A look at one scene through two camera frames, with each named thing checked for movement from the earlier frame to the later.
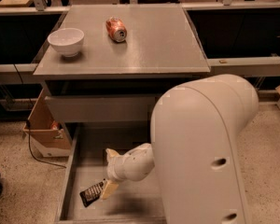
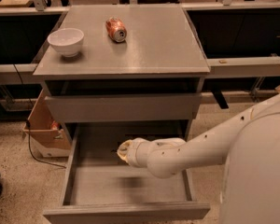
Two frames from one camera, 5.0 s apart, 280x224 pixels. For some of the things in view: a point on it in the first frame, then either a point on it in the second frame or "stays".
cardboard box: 48,134 stays
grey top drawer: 103,108 stays
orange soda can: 116,29 stays
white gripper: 114,168 → 134,151
